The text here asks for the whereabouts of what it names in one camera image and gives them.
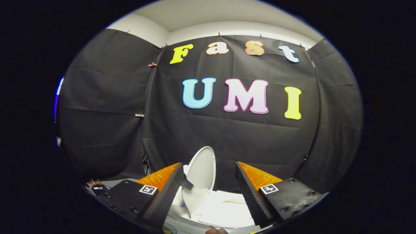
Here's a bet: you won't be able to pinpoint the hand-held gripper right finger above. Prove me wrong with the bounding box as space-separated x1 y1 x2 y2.
235 162 322 227

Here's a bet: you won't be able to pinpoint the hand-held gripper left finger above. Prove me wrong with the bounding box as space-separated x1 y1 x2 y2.
97 162 184 229

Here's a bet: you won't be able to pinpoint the black backdrop cloth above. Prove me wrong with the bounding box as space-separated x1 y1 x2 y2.
56 29 363 195

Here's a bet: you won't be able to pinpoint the tangled cables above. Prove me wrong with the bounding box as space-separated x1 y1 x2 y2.
85 178 109 196

